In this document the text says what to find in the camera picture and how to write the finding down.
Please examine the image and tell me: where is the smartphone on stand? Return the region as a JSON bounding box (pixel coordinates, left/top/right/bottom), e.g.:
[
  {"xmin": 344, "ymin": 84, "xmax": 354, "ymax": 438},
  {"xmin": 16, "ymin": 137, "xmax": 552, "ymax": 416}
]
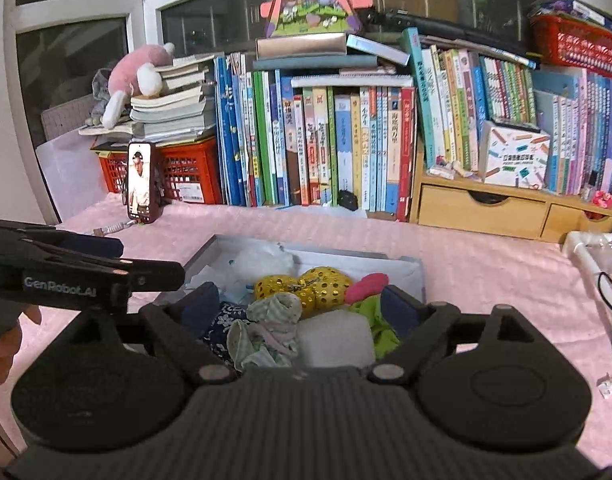
[{"xmin": 126, "ymin": 142, "xmax": 164, "ymax": 224}]

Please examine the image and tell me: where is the white fluffy ball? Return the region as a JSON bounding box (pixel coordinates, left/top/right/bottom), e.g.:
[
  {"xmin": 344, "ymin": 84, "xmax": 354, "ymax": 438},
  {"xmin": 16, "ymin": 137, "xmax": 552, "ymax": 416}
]
[{"xmin": 231, "ymin": 244, "xmax": 296, "ymax": 286}]

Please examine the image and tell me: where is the stack of lying books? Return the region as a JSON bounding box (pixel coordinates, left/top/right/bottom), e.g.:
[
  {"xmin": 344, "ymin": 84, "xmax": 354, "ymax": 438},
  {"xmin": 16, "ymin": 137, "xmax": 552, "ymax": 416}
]
[{"xmin": 79, "ymin": 54, "xmax": 217, "ymax": 145}]

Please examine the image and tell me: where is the yellow sequin soft bow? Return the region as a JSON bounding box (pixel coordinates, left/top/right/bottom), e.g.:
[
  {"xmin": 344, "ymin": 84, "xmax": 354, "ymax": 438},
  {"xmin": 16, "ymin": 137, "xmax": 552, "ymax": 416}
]
[{"xmin": 254, "ymin": 266, "xmax": 353, "ymax": 318}]

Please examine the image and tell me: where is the row of upright books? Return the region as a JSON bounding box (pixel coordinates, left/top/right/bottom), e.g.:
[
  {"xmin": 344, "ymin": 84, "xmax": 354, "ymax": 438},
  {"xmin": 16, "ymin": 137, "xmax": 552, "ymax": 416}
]
[{"xmin": 212, "ymin": 27, "xmax": 612, "ymax": 224}]

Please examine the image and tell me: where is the small black object by books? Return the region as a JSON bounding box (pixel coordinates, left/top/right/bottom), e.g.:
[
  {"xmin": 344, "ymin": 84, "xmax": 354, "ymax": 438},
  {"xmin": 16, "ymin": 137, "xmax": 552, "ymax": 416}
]
[{"xmin": 337, "ymin": 190, "xmax": 359, "ymax": 211}]

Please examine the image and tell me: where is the pink plush rabbit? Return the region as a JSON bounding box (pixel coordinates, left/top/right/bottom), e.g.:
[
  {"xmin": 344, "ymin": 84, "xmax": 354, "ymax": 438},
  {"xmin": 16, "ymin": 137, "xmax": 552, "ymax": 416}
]
[{"xmin": 102, "ymin": 42, "xmax": 175, "ymax": 129}]

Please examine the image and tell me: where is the pink bed cloth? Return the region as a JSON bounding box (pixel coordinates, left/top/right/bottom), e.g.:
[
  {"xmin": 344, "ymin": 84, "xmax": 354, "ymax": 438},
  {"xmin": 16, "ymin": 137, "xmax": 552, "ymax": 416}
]
[{"xmin": 0, "ymin": 192, "xmax": 612, "ymax": 468}]

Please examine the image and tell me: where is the pink and green soft toy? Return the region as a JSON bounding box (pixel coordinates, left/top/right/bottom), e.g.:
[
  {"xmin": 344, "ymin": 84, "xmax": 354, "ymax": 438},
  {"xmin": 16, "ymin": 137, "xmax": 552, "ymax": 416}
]
[{"xmin": 344, "ymin": 273, "xmax": 400, "ymax": 359}]

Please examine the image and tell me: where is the grey shallow box tray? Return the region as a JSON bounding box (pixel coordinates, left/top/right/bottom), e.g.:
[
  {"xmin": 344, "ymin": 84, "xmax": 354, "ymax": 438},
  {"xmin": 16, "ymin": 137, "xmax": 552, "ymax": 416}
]
[{"xmin": 155, "ymin": 235, "xmax": 426, "ymax": 306}]

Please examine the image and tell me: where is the red plastic basket right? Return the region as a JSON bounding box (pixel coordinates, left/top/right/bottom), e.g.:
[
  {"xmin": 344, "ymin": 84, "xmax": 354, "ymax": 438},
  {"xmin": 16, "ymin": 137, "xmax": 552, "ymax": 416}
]
[{"xmin": 530, "ymin": 14, "xmax": 612, "ymax": 78}]

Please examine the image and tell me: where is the dark blue floral cloth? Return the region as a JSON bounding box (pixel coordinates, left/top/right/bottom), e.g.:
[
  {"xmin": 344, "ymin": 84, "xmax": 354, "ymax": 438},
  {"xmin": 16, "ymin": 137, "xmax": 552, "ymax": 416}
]
[{"xmin": 201, "ymin": 301, "xmax": 249, "ymax": 366}]

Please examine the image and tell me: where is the crumpled white paper scrap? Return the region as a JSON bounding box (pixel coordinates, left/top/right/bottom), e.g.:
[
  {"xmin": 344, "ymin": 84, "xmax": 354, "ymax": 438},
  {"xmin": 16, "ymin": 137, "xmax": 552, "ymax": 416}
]
[{"xmin": 596, "ymin": 373, "xmax": 612, "ymax": 399}]

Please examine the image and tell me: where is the green checked cloth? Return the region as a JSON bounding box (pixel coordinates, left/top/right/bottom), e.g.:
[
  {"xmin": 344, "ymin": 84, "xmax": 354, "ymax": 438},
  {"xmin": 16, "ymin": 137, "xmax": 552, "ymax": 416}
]
[{"xmin": 227, "ymin": 292, "xmax": 303, "ymax": 372}]

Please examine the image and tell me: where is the wooden drawer shelf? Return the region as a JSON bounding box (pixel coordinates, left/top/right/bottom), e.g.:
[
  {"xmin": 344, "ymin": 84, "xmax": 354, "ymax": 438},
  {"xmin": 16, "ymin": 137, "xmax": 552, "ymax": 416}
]
[{"xmin": 410, "ymin": 140, "xmax": 612, "ymax": 244}]

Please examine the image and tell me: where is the white label printer box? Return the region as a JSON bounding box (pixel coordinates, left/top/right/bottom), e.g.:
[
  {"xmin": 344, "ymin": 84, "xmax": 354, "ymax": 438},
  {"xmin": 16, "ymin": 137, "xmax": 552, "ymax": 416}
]
[{"xmin": 478, "ymin": 122, "xmax": 551, "ymax": 190}]

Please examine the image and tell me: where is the triangular pink toy house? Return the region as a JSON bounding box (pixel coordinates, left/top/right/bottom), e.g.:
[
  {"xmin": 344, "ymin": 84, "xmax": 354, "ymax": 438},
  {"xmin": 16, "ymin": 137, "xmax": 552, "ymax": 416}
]
[{"xmin": 260, "ymin": 0, "xmax": 373, "ymax": 38}]

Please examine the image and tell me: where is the red plastic crate left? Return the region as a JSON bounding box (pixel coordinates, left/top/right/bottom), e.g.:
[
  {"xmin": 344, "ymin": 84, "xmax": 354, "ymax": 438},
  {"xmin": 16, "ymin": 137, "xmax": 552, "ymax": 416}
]
[{"xmin": 91, "ymin": 136, "xmax": 222, "ymax": 205}]

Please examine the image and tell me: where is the grey plush toy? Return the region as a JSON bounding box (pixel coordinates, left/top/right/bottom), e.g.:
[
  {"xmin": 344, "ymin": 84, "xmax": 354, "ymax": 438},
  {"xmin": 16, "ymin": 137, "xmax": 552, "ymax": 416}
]
[{"xmin": 85, "ymin": 68, "xmax": 112, "ymax": 126}]

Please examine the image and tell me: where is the person's left hand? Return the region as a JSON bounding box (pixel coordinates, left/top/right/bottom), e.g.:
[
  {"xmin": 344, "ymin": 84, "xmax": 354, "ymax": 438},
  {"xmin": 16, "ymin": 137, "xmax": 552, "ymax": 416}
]
[{"xmin": 0, "ymin": 321, "xmax": 22, "ymax": 385}]

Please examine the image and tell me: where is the clear plastic wrap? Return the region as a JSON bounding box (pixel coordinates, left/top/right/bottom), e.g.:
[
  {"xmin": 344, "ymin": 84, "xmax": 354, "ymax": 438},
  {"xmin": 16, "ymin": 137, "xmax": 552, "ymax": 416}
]
[{"xmin": 586, "ymin": 236, "xmax": 612, "ymax": 278}]

